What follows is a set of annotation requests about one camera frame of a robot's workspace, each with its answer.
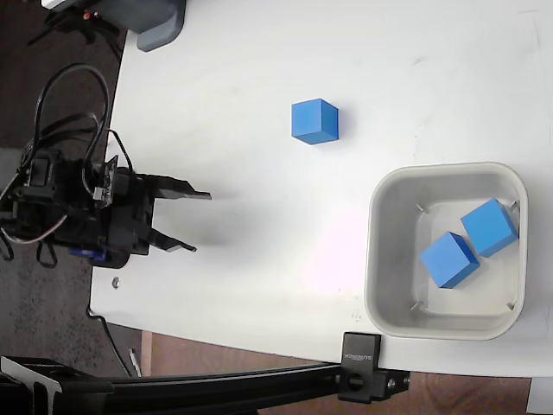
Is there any gray plastic stand base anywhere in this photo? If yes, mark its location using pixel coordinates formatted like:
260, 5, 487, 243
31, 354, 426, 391
98, 0, 188, 54

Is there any black aluminium rail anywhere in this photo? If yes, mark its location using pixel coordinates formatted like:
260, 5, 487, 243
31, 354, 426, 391
107, 361, 346, 410

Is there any blue cube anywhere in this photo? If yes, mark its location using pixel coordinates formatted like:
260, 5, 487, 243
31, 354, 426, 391
418, 231, 480, 290
290, 98, 340, 146
460, 198, 519, 259

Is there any black flat twin cable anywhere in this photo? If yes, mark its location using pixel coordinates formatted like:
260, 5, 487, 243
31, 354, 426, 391
32, 112, 104, 152

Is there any black table clamp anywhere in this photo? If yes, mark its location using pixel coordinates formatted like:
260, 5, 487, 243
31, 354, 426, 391
337, 331, 410, 405

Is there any black cable under table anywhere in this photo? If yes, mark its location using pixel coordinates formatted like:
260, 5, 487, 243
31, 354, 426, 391
88, 309, 136, 378

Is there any black six-joint robot arm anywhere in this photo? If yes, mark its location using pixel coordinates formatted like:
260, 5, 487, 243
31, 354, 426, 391
0, 146, 130, 267

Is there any small camera circuit board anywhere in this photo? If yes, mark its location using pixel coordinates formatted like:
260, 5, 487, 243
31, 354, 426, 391
92, 155, 120, 209

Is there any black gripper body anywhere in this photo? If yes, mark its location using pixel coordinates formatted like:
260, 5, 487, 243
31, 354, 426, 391
101, 166, 157, 257

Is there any black rail end bracket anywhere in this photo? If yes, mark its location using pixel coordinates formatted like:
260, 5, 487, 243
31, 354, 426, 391
0, 354, 116, 415

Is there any thick black looped cable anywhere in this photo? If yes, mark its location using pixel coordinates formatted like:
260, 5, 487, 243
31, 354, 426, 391
34, 62, 111, 182

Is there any thin black camera cable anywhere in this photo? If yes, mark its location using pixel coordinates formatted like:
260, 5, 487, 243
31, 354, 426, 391
106, 128, 136, 174

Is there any white servo wire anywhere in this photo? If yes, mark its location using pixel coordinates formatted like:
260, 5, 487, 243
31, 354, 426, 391
0, 211, 70, 246

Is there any white plastic bin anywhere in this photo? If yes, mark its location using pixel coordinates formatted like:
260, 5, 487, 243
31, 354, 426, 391
364, 162, 529, 342

